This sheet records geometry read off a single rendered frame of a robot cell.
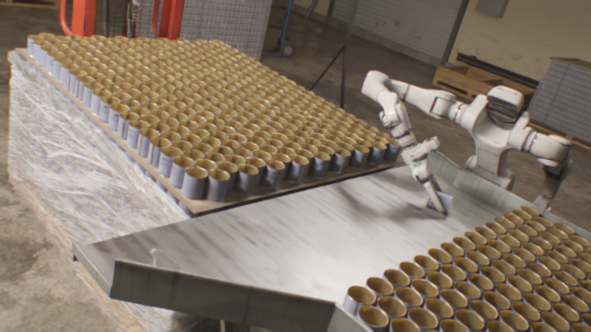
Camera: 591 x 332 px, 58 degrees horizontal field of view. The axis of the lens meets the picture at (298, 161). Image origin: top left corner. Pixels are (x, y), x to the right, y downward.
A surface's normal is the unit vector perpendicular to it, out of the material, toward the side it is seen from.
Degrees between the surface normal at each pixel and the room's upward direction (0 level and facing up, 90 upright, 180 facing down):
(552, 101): 90
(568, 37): 90
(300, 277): 0
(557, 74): 90
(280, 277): 0
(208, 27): 88
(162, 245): 0
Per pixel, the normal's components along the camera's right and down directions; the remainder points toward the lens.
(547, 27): -0.70, 0.13
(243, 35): 0.64, 0.45
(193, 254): 0.23, -0.89
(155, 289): -0.01, 0.40
